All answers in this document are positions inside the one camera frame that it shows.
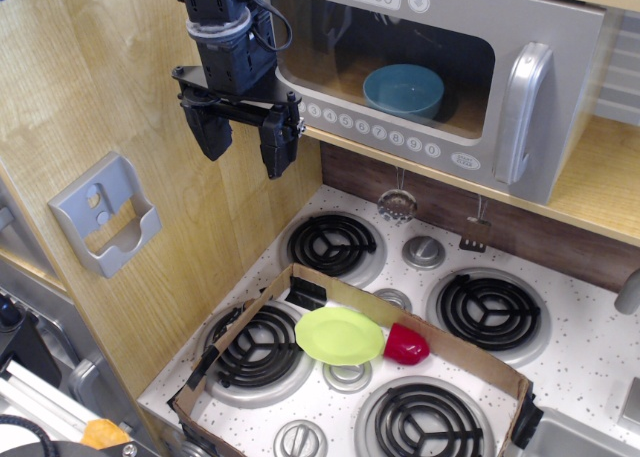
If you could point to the grey middle stove knob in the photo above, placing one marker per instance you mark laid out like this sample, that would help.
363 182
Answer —
395 297

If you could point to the orange yellow object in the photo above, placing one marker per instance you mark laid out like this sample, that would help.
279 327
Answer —
102 433

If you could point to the back left black burner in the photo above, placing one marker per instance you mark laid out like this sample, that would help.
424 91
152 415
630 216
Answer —
334 244

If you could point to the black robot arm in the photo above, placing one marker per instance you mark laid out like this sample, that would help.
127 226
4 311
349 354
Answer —
232 12

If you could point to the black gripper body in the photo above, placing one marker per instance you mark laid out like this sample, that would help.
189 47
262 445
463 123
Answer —
236 74

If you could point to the grey wall phone holder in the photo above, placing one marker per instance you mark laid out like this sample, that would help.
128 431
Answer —
93 200

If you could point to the hanging metal strainer spoon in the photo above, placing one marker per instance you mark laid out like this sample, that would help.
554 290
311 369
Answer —
397 204

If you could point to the front right black burner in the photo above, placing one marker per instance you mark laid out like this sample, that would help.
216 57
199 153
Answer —
420 419

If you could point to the grey back stove knob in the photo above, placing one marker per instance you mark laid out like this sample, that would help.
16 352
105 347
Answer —
423 252

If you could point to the grey front stove knob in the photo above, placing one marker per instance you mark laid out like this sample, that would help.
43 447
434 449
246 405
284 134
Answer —
300 438

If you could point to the grey stove knob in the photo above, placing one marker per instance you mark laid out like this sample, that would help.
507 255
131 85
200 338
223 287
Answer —
300 438
395 297
348 379
423 252

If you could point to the grey oven door handle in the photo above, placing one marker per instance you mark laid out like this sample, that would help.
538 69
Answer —
86 386

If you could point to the grey faucet piece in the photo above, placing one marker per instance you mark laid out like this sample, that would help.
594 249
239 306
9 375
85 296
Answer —
627 300

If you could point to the hanging toy spatula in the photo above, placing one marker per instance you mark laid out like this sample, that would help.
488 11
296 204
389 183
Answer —
477 230

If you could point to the red plastic cup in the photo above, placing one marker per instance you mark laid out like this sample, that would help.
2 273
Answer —
405 346

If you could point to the grey toy microwave door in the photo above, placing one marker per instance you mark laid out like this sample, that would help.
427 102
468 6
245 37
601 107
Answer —
490 91

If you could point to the grey centre stove knob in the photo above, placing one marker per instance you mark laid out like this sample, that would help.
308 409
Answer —
348 379

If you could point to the back right black burner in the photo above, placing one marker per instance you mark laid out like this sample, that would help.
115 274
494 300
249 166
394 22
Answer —
489 312

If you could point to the green plastic plate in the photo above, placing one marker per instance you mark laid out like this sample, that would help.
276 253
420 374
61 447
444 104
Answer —
339 336

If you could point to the front left black burner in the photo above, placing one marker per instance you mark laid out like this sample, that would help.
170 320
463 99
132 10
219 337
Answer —
264 352

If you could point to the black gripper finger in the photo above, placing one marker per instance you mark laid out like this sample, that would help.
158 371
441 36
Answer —
279 134
211 130

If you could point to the blue bowl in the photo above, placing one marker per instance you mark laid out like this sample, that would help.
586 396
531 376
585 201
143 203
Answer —
404 90

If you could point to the black burner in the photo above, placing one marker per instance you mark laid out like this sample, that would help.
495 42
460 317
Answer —
420 419
489 312
264 352
334 244

